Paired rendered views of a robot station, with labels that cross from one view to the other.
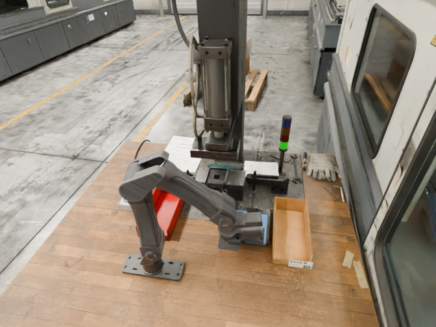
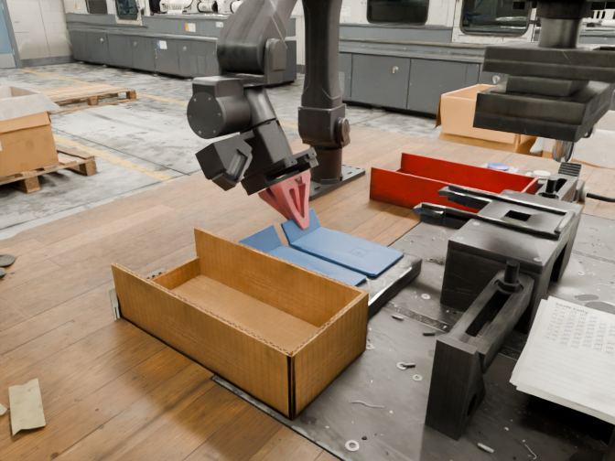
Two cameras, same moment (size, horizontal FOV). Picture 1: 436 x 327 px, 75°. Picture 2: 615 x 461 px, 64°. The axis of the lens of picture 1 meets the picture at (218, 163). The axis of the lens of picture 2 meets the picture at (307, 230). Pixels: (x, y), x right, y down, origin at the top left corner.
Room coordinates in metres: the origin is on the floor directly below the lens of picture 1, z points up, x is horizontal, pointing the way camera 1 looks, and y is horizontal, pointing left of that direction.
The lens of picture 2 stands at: (0.91, -0.60, 1.23)
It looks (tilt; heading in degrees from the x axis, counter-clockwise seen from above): 25 degrees down; 116
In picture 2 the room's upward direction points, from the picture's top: straight up
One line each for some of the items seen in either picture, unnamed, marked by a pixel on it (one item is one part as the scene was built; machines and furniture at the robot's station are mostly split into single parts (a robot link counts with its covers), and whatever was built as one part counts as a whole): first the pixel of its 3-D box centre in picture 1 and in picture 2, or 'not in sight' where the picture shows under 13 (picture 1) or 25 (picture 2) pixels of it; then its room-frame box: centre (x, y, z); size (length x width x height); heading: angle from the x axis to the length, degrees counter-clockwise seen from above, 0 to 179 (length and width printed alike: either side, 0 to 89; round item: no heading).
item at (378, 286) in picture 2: (246, 224); (335, 272); (0.70, -0.10, 0.91); 0.17 x 0.16 x 0.02; 79
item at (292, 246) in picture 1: (291, 230); (232, 310); (0.65, -0.25, 0.93); 0.25 x 0.13 x 0.08; 169
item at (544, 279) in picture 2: (220, 184); (513, 255); (0.91, -0.01, 0.94); 0.20 x 0.10 x 0.07; 79
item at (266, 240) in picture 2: (256, 227); (298, 260); (0.67, -0.13, 0.93); 0.15 x 0.07 x 0.03; 168
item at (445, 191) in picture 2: not in sight; (466, 196); (0.83, 0.06, 0.98); 0.07 x 0.02 x 0.01; 169
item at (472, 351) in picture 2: (279, 183); (462, 369); (0.89, -0.26, 0.95); 0.06 x 0.03 x 0.09; 79
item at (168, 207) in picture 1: (163, 208); (449, 188); (0.78, 0.22, 0.93); 0.25 x 0.12 x 0.06; 169
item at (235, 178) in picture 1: (220, 176); (520, 224); (0.91, -0.01, 0.98); 0.20 x 0.10 x 0.01; 79
